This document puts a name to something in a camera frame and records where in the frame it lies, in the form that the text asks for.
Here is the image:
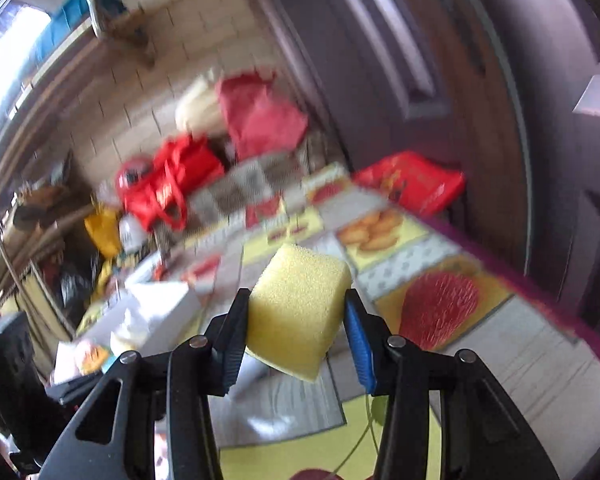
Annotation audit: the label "red bag beside table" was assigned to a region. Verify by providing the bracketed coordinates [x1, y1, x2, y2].
[353, 151, 466, 217]

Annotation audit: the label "red plastic bag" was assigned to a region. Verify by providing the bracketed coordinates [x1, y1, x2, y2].
[215, 70, 309, 160]

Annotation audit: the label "yellow gift bag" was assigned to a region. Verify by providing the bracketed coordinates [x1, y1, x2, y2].
[84, 206, 122, 259]

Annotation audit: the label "brown paper bags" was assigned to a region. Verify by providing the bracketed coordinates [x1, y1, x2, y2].
[9, 152, 81, 233]

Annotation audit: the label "large red tote bag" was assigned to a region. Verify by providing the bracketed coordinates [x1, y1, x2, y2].
[118, 133, 225, 232]

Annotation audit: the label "yellow sponge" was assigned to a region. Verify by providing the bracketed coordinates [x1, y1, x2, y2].
[246, 244, 352, 382]

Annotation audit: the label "cream foam roll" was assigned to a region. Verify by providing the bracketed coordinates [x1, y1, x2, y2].
[174, 67, 226, 136]

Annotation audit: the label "white cardboard box tray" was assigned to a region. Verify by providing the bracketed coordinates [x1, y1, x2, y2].
[79, 282, 202, 356]

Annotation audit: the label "black plastic bag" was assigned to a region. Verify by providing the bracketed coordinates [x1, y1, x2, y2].
[59, 257, 100, 315]

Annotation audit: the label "plaid covered furniture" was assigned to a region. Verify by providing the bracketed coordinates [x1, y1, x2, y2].
[187, 146, 330, 224]

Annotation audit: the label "dark purple door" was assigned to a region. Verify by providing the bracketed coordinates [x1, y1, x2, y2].
[248, 0, 600, 318]

